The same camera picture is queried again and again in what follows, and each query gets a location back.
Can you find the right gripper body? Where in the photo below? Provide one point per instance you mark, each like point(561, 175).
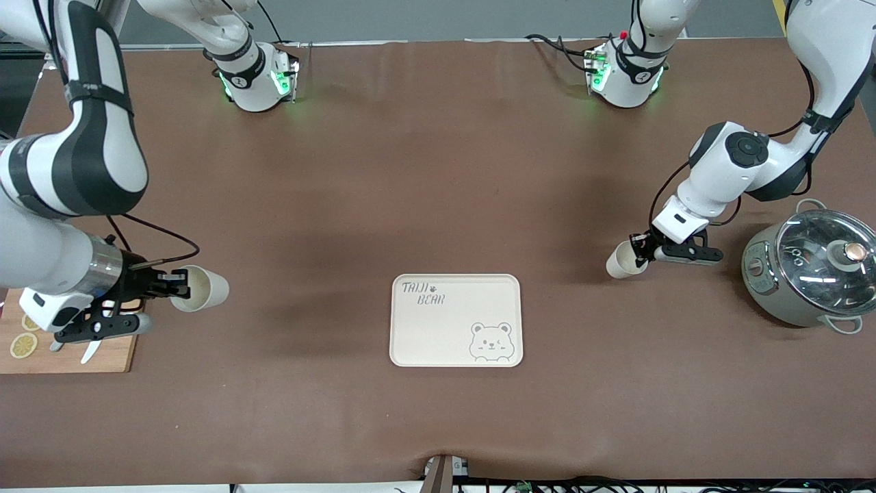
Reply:
point(134, 282)

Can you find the white IKEA cup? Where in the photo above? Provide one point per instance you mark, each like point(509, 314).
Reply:
point(621, 261)
point(205, 291)

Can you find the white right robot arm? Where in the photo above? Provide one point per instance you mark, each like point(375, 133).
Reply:
point(96, 157)

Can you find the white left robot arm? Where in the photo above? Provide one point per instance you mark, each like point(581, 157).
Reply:
point(746, 147)

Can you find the yellow lemon slice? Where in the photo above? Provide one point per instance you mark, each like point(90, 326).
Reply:
point(24, 346)
point(30, 323)

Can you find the grey plastic knife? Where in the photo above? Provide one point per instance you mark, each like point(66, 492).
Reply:
point(56, 346)

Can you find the white plastic knife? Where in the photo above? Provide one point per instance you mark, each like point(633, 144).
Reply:
point(90, 352)

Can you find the bamboo cutting board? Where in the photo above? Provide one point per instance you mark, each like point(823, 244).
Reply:
point(116, 356)

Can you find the grey electric cooking pot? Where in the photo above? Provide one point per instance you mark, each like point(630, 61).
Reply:
point(773, 294)

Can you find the glass pot lid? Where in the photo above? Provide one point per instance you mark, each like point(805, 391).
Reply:
point(821, 274)

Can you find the cream bear print tray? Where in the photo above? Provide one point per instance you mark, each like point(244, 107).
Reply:
point(452, 329)

